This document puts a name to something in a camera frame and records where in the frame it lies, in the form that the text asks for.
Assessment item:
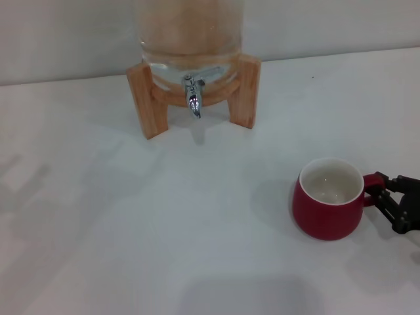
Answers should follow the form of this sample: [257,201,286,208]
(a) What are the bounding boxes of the wooden dispenser stand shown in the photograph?
[126,53,263,141]

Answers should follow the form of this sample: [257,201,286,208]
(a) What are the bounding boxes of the red cup white inside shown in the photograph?
[292,157,381,241]

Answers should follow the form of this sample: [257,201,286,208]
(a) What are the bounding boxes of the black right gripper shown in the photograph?
[371,171,420,235]

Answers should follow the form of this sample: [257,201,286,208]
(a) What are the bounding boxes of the chrome faucet with lever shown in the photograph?
[182,74,207,120]

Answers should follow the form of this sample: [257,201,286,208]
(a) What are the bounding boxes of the glass water dispenser jar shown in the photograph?
[136,0,245,100]

